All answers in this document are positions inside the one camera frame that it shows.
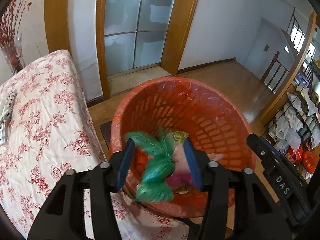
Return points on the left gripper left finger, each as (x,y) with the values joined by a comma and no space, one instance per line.
(62,214)

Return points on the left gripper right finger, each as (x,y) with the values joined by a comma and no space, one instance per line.
(257,216)

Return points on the teal green plastic bag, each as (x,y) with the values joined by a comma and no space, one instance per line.
(153,187)

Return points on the pink plastic bag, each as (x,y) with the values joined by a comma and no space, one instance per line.
(180,179)

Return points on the metal storage rack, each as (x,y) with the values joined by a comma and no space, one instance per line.
(294,131)

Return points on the floral pink tablecloth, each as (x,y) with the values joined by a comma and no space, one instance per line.
(50,131)

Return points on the orange lined laundry basket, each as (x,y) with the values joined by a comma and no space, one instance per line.
(214,124)

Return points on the wooden stair railing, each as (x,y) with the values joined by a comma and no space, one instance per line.
(275,73)

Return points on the glass vase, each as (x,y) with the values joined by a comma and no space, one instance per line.
(14,56)

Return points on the red berry branches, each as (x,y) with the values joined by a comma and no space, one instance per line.
(11,20)

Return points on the frosted glass door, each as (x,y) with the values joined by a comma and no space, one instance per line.
(134,33)

